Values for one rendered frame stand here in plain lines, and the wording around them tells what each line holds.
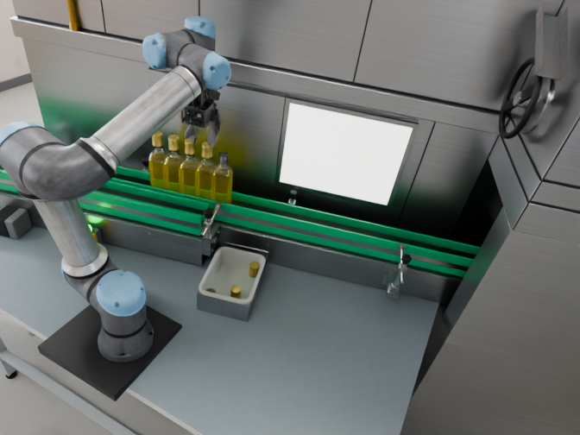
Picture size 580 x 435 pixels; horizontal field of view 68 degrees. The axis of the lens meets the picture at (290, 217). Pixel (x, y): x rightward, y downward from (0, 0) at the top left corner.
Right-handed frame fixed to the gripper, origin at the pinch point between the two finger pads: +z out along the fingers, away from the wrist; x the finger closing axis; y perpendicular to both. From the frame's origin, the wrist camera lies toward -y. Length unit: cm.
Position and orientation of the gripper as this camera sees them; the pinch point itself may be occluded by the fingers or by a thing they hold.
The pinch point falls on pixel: (204, 141)
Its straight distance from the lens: 134.6
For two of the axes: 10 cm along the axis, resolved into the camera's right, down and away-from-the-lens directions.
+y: -2.5, 5.8, -7.7
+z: -1.2, 7.7, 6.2
